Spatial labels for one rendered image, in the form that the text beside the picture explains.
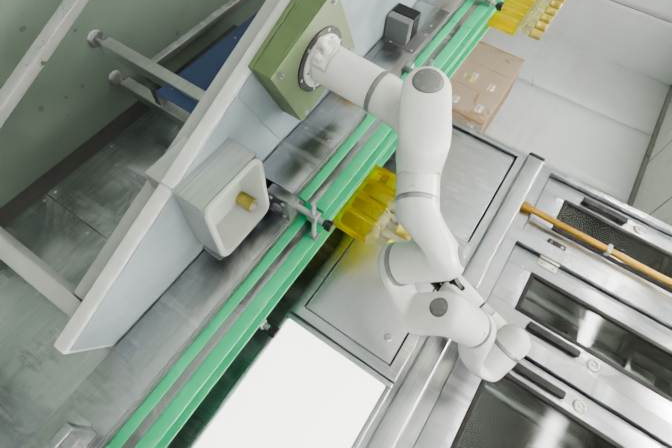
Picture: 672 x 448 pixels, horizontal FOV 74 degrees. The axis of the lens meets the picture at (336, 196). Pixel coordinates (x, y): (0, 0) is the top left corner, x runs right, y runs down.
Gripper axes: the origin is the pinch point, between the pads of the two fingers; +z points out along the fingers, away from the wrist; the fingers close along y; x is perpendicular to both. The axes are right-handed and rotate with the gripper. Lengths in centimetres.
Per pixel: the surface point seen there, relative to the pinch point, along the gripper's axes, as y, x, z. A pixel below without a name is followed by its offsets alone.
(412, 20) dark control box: 22, -46, 56
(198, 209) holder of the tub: 33, 41, 34
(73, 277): -14, 74, 68
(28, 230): -14, 78, 91
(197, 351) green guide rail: 5, 57, 20
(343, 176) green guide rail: 13.4, 4.4, 30.6
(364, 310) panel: -12.7, 17.4, 5.5
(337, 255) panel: -12.2, 12.3, 22.8
